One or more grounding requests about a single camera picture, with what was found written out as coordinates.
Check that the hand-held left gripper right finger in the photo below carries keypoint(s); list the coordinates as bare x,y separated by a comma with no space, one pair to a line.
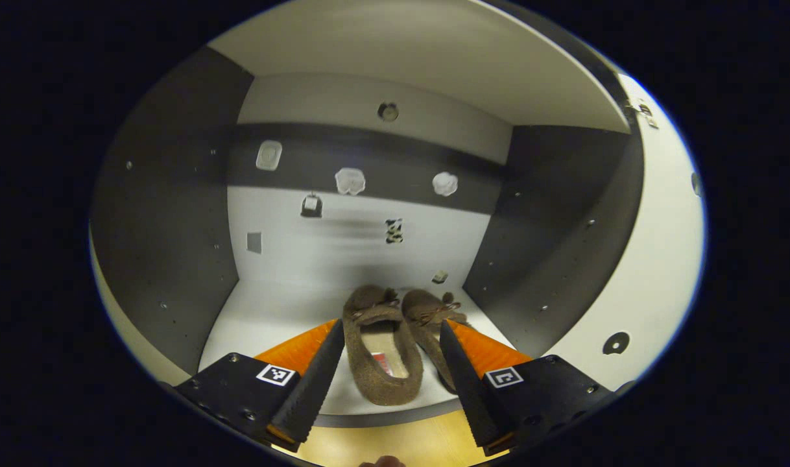
469,389

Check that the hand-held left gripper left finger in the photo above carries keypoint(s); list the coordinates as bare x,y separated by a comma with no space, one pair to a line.
314,389

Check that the brown fuzzy shoe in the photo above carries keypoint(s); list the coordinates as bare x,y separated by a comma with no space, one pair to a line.
427,305
369,383

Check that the white shoe cabinet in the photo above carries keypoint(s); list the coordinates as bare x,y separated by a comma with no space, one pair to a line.
343,259

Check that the white cabinet shelf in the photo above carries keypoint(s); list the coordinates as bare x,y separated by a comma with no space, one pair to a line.
421,52

